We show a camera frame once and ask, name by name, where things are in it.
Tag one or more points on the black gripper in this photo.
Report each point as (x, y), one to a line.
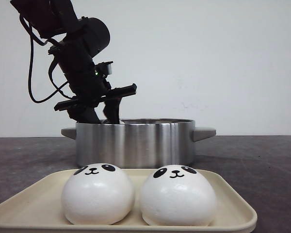
(90, 90)

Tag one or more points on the panda bun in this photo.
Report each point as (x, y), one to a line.
(97, 194)
(177, 195)

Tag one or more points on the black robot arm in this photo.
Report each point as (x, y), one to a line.
(74, 43)

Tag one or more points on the beige plastic tray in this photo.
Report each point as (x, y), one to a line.
(37, 209)

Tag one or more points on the grey table mat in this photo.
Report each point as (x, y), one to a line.
(257, 167)

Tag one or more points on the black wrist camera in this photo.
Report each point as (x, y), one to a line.
(103, 69)

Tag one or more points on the stainless steel pot grey handles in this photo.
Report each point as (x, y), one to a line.
(138, 143)

